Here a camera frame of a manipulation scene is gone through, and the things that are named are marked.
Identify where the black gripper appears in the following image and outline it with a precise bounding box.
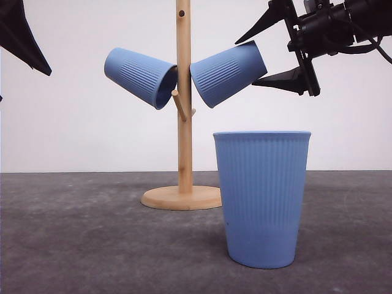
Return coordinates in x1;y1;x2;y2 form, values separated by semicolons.
235;0;392;97

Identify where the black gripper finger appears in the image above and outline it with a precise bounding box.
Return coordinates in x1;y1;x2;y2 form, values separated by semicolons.
0;0;51;76

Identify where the blue ribbed cup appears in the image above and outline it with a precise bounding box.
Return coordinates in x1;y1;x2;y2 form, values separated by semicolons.
104;48;178;110
190;40;268;108
213;131;311;269

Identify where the blue ribbed cup front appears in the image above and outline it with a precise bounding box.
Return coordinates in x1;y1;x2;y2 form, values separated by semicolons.
213;131;311;269

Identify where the wooden cup tree stand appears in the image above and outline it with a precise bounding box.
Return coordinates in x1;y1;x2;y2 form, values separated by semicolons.
141;0;222;211

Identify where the black cable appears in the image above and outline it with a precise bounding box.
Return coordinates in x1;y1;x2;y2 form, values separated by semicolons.
338;36;392;63

